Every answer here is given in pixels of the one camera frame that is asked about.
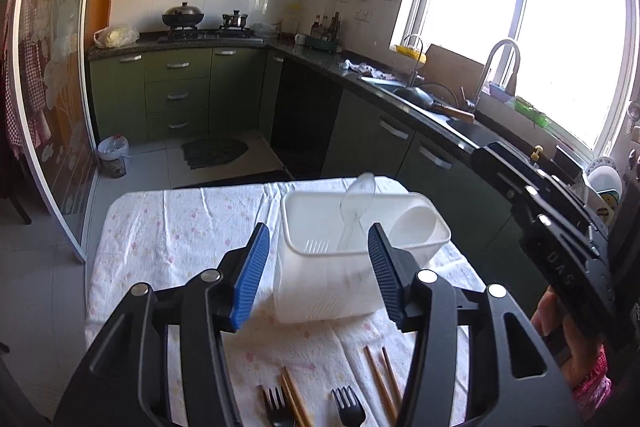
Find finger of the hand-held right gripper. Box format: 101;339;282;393
471;146;547;234
487;141;601;258

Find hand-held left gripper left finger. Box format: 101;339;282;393
52;222;271;427

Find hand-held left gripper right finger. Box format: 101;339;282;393
367;222;583;427

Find white plastic utensil holder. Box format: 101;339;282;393
272;189;452;324

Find clear plastic spoon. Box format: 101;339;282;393
337;173;378;253

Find wooden chopstick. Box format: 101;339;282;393
363;346;399;423
283;367;314;427
381;346;404;409
279;373;307;427

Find black plastic fork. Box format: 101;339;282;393
258;385;291;427
331;386;367;427

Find person's right hand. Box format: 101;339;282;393
531;284;608;388

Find stacked white plates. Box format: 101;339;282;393
587;155;624;220

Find green plastic basin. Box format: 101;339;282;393
514;95;552;128

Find blue plastic bowl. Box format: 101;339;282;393
488;81;516;104

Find white floral tablecloth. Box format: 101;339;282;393
84;177;488;427

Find wooden cutting board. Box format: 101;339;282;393
423;44;489;108

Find tall steel faucet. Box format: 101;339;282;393
471;38;522;114

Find dark floor mat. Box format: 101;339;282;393
180;137;250;170

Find small steel faucet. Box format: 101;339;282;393
402;33;426;88

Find yellow sponge holder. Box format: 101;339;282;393
394;44;429;63

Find black built-in appliance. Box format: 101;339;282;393
270;56;344;180

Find crumpled dish rag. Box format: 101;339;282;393
337;59;397;81

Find small trash bin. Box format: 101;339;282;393
97;135;131;180

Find dark granite countertop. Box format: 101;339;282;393
89;32;591;188

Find condiment bottles on rack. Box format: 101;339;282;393
305;11;344;53

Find black gas stove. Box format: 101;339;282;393
156;27;265;46

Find small steel pot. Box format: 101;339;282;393
222;10;250;31

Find clear storage jars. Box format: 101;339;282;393
281;3;301;34

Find black wok with lid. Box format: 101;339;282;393
161;2;206;31

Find white plastic bag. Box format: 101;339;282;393
93;24;140;50

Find red checked apron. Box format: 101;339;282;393
0;0;52;160

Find floral glass sliding door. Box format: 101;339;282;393
10;0;120;264

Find black wok with wooden handle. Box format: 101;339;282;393
392;82;477;122

